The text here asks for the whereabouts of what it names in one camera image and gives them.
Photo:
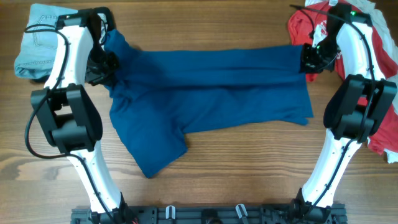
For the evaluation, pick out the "blue t-shirt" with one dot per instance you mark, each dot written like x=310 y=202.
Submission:
x=159 y=97

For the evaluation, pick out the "folded black garment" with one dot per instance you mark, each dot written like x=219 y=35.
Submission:
x=80 y=36

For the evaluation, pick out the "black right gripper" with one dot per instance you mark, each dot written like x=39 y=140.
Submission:
x=308 y=65

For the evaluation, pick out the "white garment under red shirt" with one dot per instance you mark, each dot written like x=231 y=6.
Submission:
x=385 y=140

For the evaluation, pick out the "folded light blue jeans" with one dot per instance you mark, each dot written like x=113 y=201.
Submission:
x=38 y=49

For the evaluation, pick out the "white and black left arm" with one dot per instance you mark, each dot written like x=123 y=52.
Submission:
x=68 y=117

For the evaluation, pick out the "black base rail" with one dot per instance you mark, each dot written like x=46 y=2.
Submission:
x=264 y=214

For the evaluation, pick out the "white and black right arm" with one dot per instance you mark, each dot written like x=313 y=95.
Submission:
x=354 y=113

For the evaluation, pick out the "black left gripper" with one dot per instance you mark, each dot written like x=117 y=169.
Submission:
x=94 y=78

